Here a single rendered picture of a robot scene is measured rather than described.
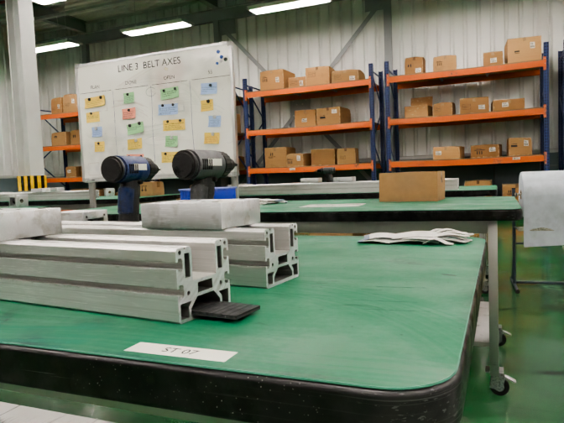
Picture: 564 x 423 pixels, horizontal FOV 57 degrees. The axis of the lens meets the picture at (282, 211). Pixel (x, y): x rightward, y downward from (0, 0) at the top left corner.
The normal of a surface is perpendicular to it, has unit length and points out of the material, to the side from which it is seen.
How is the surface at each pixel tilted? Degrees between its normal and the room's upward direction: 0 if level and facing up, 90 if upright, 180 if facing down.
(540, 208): 103
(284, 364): 0
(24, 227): 90
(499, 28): 90
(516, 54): 92
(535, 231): 92
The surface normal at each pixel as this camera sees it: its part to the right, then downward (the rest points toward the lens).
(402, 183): -0.47, 0.04
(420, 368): -0.04, -1.00
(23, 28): 0.92, -0.01
